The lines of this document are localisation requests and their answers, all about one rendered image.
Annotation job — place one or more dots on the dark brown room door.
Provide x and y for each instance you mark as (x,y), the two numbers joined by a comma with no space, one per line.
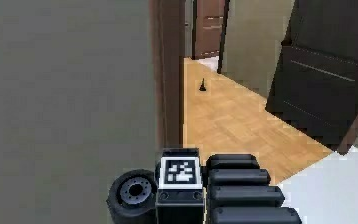
(320,83)

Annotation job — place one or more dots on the reddish brown room door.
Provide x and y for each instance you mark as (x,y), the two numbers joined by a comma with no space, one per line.
(208,28)

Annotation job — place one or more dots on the brown door frame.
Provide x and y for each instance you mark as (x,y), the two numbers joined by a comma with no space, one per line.
(168,73)

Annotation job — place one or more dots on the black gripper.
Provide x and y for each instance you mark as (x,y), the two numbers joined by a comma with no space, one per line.
(133,195)

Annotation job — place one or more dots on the small black floor object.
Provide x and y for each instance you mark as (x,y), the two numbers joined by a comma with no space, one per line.
(202,86)

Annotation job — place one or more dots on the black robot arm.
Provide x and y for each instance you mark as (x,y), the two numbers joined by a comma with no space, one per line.
(233,193)

